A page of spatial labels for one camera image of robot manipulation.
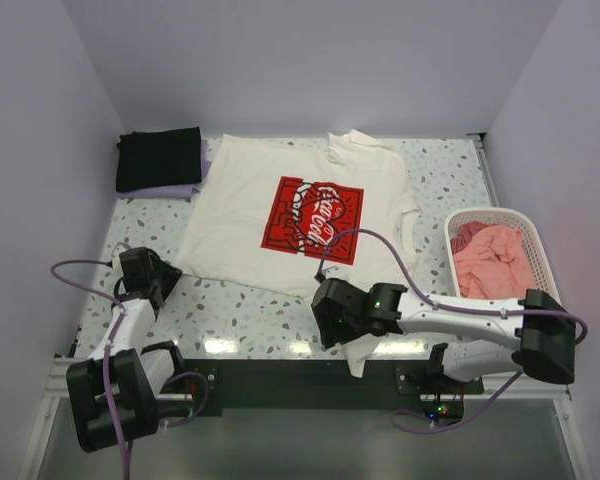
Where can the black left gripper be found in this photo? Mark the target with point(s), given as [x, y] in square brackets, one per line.
[170, 274]

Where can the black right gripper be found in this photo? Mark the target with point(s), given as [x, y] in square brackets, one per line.
[330, 334]

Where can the white t shirt red print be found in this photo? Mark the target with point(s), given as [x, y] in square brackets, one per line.
[269, 216]

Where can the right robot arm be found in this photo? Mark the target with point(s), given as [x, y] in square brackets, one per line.
[534, 335]

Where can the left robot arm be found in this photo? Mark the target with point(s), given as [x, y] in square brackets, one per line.
[122, 378]

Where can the folded black t shirt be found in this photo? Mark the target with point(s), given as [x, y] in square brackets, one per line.
[159, 159]

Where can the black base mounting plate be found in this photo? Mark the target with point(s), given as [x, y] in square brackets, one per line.
[302, 384]

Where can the pink t shirt in basket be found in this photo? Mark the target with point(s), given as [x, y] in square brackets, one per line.
[490, 262]

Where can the white plastic laundry basket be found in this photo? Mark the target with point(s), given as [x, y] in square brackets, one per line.
[530, 235]

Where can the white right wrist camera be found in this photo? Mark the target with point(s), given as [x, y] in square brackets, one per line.
[333, 271]

